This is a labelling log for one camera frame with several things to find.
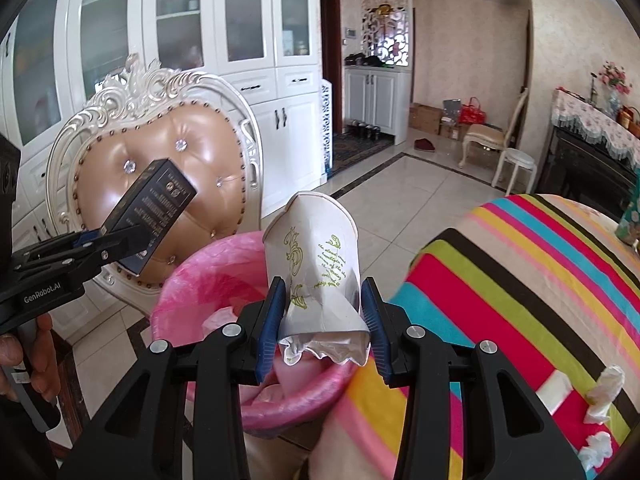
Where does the folded white tissue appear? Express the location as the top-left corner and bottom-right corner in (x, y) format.
(536, 370), (573, 415)

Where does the teal snack bag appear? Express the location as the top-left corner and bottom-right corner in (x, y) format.
(615, 171), (640, 246)

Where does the cardboard box on floor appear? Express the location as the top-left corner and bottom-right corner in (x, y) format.
(409, 103), (442, 134)

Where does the white glass door cabinet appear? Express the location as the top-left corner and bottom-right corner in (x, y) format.
(0, 0), (324, 261)

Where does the red gift bag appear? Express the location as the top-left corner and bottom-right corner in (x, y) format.
(458, 96), (487, 125)

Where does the black upright piano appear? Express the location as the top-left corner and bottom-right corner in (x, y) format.
(534, 126), (636, 221)

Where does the pink lined trash bin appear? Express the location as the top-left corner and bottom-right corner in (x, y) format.
(151, 232), (356, 436)

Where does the pink flower bouquet vase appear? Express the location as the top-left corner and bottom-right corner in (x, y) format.
(598, 61), (632, 119)

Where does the cream dining chair far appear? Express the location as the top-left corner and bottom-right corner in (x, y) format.
(458, 87), (529, 168)

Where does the floral lace piano cover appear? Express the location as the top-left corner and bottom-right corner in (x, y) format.
(551, 89), (640, 170)

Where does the black cosmetic box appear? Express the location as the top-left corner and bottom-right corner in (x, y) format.
(102, 158), (196, 276)

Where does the person's left hand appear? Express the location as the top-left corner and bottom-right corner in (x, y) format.
(0, 313), (61, 402)

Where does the colourful striped tablecloth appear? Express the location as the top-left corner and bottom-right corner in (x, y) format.
(299, 192), (640, 480)

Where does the small crumpled white tissue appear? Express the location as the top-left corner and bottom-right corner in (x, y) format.
(578, 431), (613, 474)

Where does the ornate tan leather chair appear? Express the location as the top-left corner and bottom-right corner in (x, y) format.
(44, 54), (262, 313)

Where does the white round stool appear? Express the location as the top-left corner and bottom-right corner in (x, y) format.
(491, 148), (537, 195)

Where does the white low shoe cabinet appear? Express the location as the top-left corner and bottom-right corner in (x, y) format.
(344, 66), (411, 145)

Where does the crushed white paper cup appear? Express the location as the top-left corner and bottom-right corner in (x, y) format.
(262, 192), (370, 366)

